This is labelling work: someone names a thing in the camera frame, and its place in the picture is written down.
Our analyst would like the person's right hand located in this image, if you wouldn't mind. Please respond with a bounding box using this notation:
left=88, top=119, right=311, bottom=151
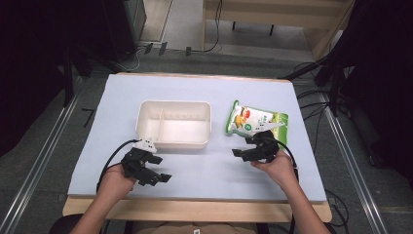
left=250, top=149, right=299, bottom=193

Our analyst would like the green and white snack pouch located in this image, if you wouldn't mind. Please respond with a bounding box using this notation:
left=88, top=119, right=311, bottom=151
left=225, top=99, right=290, bottom=148

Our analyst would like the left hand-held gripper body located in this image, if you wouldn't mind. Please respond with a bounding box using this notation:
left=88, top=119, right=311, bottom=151
left=121, top=138, right=158, bottom=183

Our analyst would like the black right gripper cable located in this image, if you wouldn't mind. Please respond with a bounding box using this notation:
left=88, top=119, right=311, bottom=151
left=266, top=136, right=301, bottom=234

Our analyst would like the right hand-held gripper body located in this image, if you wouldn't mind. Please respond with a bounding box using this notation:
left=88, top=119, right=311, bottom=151
left=248, top=120, right=287, bottom=164

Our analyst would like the person's left hand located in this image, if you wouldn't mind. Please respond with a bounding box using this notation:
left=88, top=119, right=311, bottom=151
left=95, top=162, right=137, bottom=203

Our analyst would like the black stand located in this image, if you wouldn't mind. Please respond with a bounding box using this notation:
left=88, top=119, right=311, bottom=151
left=61, top=45, right=95, bottom=108
left=279, top=55, right=350, bottom=118

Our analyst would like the white divided plastic box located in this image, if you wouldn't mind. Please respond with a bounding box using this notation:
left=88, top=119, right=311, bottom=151
left=134, top=99, right=213, bottom=151

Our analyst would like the light wooden bench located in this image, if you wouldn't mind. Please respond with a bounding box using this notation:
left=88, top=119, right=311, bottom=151
left=202, top=0, right=357, bottom=61

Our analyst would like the metal floor rail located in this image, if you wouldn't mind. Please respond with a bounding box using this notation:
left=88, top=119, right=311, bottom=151
left=319, top=92, right=389, bottom=234
left=0, top=92, right=82, bottom=234

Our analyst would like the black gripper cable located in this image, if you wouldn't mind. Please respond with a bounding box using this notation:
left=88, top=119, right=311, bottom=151
left=95, top=138, right=141, bottom=193
left=266, top=136, right=301, bottom=234

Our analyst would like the white floor cable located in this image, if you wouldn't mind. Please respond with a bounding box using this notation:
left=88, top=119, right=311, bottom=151
left=125, top=47, right=147, bottom=73

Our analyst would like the wooden table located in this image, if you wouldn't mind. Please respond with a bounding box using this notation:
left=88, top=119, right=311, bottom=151
left=61, top=71, right=333, bottom=224

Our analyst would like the black chair seat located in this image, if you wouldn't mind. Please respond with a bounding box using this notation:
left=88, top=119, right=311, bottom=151
left=48, top=214, right=111, bottom=234

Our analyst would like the light blue table mat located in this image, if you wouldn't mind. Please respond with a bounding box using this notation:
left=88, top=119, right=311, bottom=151
left=67, top=73, right=327, bottom=203

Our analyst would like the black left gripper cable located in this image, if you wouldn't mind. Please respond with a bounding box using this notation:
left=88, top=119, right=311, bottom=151
left=95, top=138, right=141, bottom=193

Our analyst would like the black floor cable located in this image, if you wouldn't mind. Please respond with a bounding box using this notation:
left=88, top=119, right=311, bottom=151
left=324, top=188, right=351, bottom=228
left=293, top=61, right=330, bottom=155

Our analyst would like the black hanging cable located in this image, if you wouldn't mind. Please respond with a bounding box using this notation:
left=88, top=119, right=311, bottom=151
left=191, top=0, right=224, bottom=55

